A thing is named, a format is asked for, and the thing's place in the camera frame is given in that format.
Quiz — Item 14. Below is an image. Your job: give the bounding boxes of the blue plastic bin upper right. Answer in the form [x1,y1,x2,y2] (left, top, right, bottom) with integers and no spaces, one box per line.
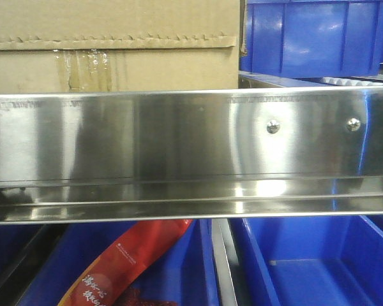
[240,1,383,78]

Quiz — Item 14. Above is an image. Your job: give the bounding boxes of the shelf screw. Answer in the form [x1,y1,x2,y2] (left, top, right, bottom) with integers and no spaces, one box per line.
[346,117,361,132]
[266,120,280,134]

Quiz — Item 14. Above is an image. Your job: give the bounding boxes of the blue plastic bin lower right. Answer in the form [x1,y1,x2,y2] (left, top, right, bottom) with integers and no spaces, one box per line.
[229,215,383,305]

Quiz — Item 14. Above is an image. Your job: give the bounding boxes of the blue plastic bin lower middle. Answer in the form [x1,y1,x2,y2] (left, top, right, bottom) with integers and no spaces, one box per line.
[18,220,220,305]

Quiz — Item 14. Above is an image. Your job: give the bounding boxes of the left shelf screw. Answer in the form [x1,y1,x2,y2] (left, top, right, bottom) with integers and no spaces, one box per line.
[266,120,280,134]

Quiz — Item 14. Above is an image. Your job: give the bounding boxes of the brown cardboard carton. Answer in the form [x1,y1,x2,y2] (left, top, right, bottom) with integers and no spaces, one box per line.
[0,1,244,94]

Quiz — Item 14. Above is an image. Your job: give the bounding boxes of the stainless steel shelf rail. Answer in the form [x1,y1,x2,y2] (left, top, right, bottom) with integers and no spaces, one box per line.
[0,86,383,224]

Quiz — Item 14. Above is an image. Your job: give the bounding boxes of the right shelf screw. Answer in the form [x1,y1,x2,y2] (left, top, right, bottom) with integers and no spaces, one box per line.
[346,117,361,132]

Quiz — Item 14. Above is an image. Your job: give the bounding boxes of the blue plastic bin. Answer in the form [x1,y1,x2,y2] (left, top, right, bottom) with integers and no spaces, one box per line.
[240,1,383,78]
[18,220,220,305]
[229,215,383,305]

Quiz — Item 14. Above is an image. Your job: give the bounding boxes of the red snack bag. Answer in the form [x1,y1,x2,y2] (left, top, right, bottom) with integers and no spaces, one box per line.
[58,219,192,305]

